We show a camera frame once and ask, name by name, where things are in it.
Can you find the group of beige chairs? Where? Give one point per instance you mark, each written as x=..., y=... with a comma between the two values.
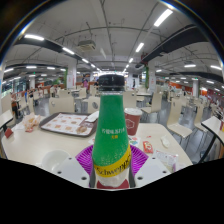
x=61, y=104

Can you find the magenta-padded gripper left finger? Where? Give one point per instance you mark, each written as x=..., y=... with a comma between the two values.
x=71, y=170

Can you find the green drink bottle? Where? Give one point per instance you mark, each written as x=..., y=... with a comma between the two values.
x=110, y=133

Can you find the group of ceiling lights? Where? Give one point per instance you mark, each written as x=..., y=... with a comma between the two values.
x=33, y=37

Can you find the red sauce packet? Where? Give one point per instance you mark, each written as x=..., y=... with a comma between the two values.
x=148, y=146

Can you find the colourful printed leaflet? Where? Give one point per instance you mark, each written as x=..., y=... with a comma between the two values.
x=134, y=140

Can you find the white crumpled napkin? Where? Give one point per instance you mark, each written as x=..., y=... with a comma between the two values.
x=92, y=116

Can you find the person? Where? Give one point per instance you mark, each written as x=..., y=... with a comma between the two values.
x=15, y=106

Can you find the clear plastic bag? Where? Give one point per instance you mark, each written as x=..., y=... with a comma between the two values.
x=165, y=160

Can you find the ceiling air conditioner unit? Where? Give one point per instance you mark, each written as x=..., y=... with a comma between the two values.
x=86, y=45

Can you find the small white packet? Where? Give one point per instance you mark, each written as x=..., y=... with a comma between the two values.
x=165, y=141

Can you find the food wrapper with fries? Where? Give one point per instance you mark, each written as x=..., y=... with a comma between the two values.
x=31, y=121

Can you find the dark food tray, paper liner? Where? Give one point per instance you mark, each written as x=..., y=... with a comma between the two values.
x=63, y=124

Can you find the white side table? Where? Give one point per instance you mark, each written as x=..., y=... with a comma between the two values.
x=5, y=118
x=213, y=125

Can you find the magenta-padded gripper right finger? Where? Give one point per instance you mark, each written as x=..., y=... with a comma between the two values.
x=150, y=170

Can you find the red paper cup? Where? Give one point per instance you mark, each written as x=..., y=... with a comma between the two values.
x=133, y=121

